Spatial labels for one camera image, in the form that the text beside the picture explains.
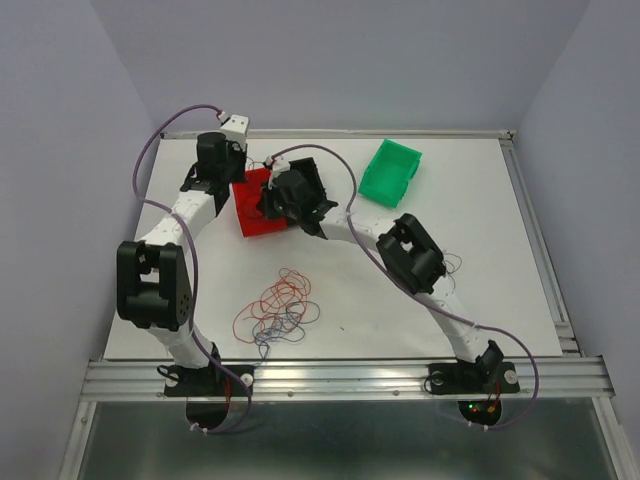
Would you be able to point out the red plastic bin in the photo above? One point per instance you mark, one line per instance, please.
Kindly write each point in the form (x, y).
(247, 196)

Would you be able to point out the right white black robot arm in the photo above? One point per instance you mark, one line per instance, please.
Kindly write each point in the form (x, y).
(408, 255)

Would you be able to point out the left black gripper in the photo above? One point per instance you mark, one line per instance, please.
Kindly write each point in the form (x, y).
(233, 148)

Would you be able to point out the green plastic bin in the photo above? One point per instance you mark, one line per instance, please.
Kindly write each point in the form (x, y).
(389, 173)

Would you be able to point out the aluminium front rail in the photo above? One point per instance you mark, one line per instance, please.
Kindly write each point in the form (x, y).
(299, 381)

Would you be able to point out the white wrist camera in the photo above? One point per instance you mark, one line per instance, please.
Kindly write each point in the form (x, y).
(236, 128)
(276, 165)

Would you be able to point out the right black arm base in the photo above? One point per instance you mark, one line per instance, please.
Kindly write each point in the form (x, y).
(489, 373)

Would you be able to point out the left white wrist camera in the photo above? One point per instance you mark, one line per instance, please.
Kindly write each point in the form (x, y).
(236, 128)

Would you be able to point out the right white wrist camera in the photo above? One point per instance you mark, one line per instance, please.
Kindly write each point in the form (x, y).
(276, 165)

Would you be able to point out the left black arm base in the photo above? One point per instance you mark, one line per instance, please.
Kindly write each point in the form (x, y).
(208, 381)

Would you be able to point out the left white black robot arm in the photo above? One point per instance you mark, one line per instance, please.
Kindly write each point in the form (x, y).
(154, 288)

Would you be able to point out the black plastic bin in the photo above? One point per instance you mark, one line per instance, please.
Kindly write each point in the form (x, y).
(312, 175)

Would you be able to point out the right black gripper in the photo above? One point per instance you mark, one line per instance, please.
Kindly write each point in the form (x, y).
(264, 203)

